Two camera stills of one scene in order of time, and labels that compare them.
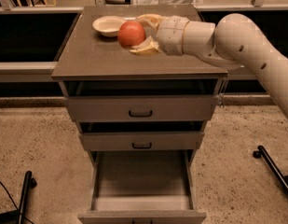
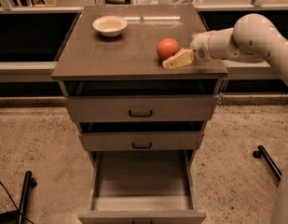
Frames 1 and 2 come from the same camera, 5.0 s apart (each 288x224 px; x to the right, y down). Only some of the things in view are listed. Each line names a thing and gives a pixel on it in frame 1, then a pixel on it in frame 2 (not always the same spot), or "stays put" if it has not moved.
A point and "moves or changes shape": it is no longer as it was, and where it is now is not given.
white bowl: [108, 25] stays put
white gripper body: [171, 35] -> [199, 49]
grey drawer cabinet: [141, 117] stays put
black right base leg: [285, 181] stays put
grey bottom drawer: [143, 187] stays put
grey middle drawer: [142, 140] stays put
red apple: [130, 34] moves or changes shape
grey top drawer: [141, 108] stays put
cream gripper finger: [148, 44] -> [181, 58]
